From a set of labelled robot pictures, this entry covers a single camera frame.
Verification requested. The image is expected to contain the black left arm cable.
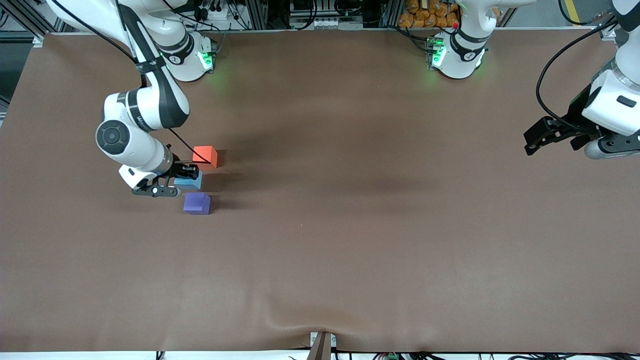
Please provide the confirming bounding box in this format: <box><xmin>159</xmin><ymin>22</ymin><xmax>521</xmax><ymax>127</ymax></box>
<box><xmin>536</xmin><ymin>15</ymin><xmax>621</xmax><ymax>136</ymax></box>

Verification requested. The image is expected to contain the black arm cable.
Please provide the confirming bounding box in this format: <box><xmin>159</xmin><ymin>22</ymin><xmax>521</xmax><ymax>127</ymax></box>
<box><xmin>536</xmin><ymin>15</ymin><xmax>621</xmax><ymax>136</ymax></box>
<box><xmin>50</xmin><ymin>0</ymin><xmax>211</xmax><ymax>165</ymax></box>

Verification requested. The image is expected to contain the orange block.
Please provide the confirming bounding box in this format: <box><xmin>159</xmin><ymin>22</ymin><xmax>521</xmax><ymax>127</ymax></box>
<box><xmin>192</xmin><ymin>145</ymin><xmax>219</xmax><ymax>170</ymax></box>

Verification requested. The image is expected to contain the purple block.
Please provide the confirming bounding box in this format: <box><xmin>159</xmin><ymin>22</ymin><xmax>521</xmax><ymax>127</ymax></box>
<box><xmin>183</xmin><ymin>192</ymin><xmax>212</xmax><ymax>216</ymax></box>

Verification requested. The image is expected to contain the brown post with bracket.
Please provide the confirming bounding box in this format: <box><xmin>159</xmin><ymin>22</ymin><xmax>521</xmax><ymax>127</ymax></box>
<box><xmin>310</xmin><ymin>331</ymin><xmax>337</xmax><ymax>360</ymax></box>

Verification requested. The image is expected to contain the bag of orange round items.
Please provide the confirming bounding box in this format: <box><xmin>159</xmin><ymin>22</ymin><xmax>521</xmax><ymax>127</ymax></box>
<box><xmin>398</xmin><ymin>0</ymin><xmax>461</xmax><ymax>29</ymax></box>

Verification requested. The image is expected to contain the aluminium frame post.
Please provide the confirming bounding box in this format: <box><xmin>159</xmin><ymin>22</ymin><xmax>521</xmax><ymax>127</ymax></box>
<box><xmin>381</xmin><ymin>0</ymin><xmax>403</xmax><ymax>28</ymax></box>
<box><xmin>248</xmin><ymin>0</ymin><xmax>267</xmax><ymax>30</ymax></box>

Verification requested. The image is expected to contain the blue block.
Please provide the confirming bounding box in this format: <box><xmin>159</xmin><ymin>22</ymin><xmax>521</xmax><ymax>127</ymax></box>
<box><xmin>174</xmin><ymin>170</ymin><xmax>204</xmax><ymax>191</ymax></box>

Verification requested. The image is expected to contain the brown table cover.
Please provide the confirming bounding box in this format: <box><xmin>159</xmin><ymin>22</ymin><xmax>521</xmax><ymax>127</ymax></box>
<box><xmin>0</xmin><ymin>29</ymin><xmax>640</xmax><ymax>353</ymax></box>

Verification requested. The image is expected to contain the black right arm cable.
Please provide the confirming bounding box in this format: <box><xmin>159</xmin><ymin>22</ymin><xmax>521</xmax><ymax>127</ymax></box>
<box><xmin>50</xmin><ymin>0</ymin><xmax>211</xmax><ymax>165</ymax></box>

